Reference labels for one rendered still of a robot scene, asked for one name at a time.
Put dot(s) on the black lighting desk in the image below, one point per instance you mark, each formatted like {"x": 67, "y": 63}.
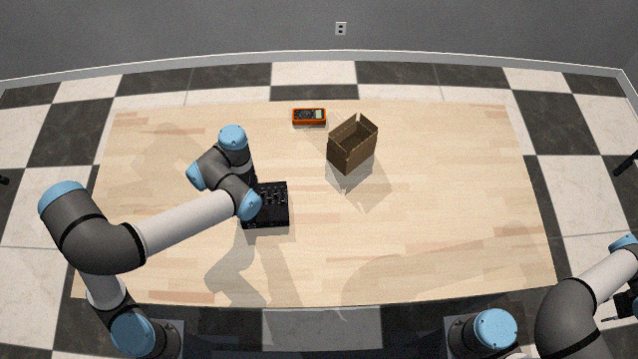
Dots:
{"x": 273, "y": 213}

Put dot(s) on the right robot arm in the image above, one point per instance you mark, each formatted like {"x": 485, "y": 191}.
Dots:
{"x": 564, "y": 319}

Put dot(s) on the brown cardboard box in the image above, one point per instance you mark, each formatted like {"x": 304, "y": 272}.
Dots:
{"x": 350, "y": 139}

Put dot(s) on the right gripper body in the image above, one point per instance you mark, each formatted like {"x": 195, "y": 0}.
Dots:
{"x": 623, "y": 303}

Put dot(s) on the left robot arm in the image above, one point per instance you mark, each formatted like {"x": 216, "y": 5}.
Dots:
{"x": 94, "y": 246}

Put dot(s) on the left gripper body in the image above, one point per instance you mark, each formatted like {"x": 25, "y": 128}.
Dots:
{"x": 247, "y": 174}

